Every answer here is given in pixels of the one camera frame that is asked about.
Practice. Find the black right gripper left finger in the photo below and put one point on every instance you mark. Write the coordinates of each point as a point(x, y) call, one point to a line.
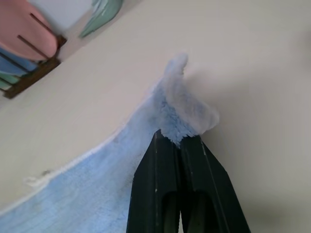
point(151, 174)

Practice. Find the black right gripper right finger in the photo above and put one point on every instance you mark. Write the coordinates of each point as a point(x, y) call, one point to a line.
point(209, 179)

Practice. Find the light blue fluffy towel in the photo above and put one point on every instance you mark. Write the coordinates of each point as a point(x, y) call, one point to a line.
point(102, 184)

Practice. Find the dark wooden rack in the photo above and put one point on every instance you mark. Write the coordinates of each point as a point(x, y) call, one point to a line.
point(36, 77)

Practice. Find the pale green plate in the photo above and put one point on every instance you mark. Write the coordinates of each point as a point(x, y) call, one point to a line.
point(102, 17)

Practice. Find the green cutting board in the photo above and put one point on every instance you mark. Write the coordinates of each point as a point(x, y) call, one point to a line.
point(6, 83)

